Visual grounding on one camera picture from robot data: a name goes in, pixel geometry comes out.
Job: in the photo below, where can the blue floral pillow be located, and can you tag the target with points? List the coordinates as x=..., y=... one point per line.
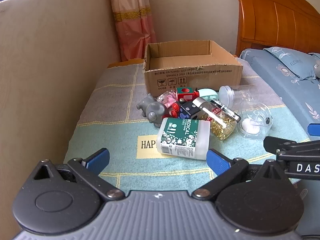
x=292, y=62

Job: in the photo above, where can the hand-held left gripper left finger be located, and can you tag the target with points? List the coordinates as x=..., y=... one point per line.
x=97, y=159

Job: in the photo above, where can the mint green round case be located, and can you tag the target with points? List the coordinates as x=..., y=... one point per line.
x=208, y=95

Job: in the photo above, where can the wooden headboard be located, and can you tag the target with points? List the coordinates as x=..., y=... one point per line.
x=275, y=17

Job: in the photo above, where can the brown cardboard box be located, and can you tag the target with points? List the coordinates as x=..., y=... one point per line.
x=190, y=80

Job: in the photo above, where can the pink curtain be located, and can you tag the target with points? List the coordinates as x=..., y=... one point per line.
x=130, y=25

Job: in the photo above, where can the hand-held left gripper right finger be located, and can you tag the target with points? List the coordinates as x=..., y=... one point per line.
x=217, y=162

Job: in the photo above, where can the black toy car red wheels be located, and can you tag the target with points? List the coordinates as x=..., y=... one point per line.
x=188, y=110

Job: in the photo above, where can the red and green toy cube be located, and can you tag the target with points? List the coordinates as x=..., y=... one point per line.
x=186, y=93

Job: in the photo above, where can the grey elephant toy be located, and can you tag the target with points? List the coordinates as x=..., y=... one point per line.
x=156, y=108

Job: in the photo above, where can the blue floral bedsheet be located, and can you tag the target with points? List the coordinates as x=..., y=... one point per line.
x=287, y=97

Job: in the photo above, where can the white bottle green label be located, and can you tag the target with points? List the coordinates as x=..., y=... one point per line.
x=180, y=137

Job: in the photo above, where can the clear plastic jar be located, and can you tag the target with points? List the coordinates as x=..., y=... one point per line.
x=226, y=93

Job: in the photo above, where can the glass bottle of gold capsules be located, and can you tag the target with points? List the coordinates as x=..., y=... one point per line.
x=222, y=127

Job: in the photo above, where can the clear dome container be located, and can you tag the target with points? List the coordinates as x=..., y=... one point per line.
x=252, y=127

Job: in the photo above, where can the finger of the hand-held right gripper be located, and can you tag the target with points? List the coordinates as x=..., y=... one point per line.
x=314, y=129
x=280, y=145

